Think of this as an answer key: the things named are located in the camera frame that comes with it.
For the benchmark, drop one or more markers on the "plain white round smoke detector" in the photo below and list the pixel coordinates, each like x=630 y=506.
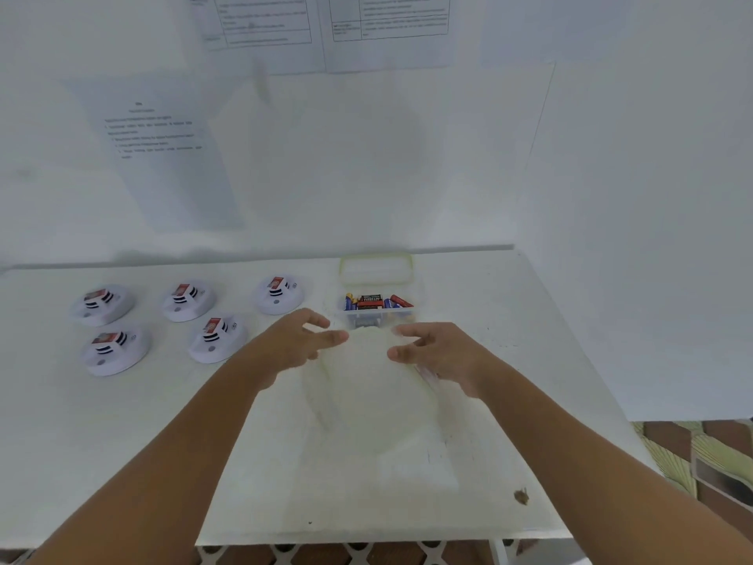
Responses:
x=367 y=400

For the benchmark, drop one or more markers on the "person's right hand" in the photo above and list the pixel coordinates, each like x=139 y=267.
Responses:
x=450 y=355

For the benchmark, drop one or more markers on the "green-rimmed clear box lid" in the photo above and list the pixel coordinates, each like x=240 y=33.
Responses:
x=376 y=271

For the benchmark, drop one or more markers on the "white lattice table frame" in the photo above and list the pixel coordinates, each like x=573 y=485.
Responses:
x=353 y=553

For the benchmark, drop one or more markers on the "person's left forearm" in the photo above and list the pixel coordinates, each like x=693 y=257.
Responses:
x=159 y=464

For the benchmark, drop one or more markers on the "pile of batteries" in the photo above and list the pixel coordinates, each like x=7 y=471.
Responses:
x=372 y=301

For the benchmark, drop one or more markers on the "person's left hand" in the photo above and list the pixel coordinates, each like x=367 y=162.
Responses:
x=282 y=347

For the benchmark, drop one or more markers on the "white smoke detector red label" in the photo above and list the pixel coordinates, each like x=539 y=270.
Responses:
x=103 y=305
x=216 y=341
x=115 y=353
x=278 y=295
x=188 y=303

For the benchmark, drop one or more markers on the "person's right forearm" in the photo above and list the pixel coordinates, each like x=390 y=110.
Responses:
x=588 y=464

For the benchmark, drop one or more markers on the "clear plastic storage box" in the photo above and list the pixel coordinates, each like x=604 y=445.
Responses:
x=376 y=317

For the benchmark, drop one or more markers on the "white paper sheet with text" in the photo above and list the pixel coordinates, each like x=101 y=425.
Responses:
x=170 y=158

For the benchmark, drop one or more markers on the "person's right thumb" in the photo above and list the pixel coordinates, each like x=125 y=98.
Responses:
x=407 y=354

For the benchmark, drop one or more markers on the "person's left thumb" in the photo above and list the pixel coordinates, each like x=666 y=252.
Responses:
x=323 y=347

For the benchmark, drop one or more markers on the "white paper sheet with table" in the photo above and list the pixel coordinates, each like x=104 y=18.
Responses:
x=265 y=29
x=388 y=29

